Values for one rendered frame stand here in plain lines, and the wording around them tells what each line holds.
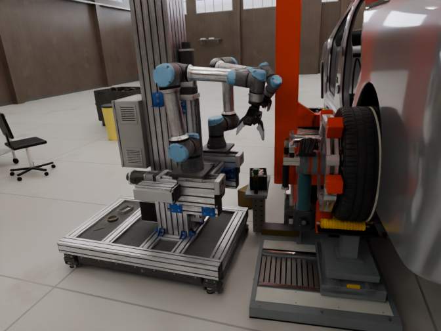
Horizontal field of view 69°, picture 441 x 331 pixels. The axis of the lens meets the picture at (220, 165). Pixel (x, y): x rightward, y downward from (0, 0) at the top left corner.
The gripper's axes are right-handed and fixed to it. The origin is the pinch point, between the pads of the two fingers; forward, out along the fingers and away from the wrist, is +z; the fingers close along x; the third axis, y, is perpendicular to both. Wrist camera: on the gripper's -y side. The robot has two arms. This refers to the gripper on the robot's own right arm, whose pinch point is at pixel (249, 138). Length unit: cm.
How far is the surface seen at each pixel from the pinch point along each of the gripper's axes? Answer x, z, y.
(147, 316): 39, 111, -42
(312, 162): -34.8, 14.9, 20.3
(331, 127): -39.1, -12.4, 6.8
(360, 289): -78, 78, 0
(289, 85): -8, -15, 70
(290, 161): -23.0, 10.6, 6.2
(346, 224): -61, 45, 12
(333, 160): -44.3, 3.0, 2.0
